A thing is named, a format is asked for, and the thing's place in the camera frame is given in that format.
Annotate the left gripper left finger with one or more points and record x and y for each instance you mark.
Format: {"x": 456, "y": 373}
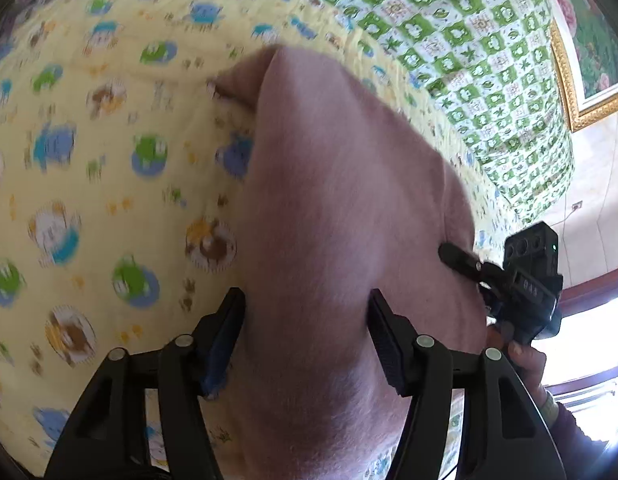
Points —
{"x": 140, "y": 417}

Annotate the purple knit sweater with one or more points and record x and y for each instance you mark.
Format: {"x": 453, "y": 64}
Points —
{"x": 341, "y": 196}

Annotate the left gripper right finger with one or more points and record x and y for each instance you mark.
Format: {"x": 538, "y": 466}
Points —
{"x": 503, "y": 433}

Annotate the person's right hand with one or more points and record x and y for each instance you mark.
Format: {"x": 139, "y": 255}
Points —
{"x": 531, "y": 362}

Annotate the green checkered quilt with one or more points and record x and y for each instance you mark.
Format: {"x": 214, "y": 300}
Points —
{"x": 488, "y": 65}

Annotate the person's right forearm sleeve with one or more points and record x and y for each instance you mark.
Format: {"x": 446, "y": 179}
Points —
{"x": 582, "y": 457}

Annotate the framed landscape painting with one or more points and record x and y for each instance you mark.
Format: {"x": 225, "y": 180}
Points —
{"x": 585, "y": 47}

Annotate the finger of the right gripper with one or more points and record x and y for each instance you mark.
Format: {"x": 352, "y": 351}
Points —
{"x": 469, "y": 265}

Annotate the yellow bear print blanket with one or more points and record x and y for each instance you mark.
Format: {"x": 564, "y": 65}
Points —
{"x": 119, "y": 177}

